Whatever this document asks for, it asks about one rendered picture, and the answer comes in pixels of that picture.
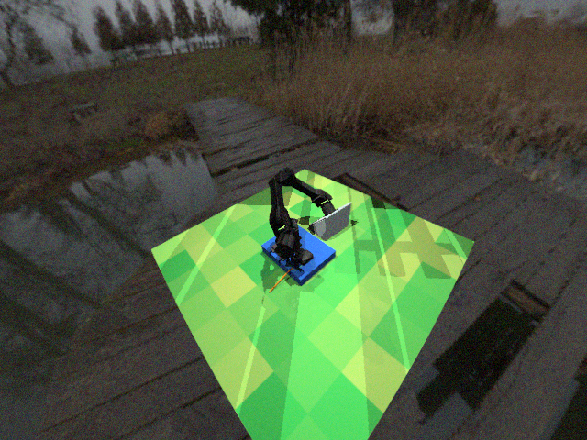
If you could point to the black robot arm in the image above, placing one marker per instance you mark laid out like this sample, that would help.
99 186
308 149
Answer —
279 215

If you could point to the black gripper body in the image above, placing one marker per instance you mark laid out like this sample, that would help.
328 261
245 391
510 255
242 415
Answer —
303 256

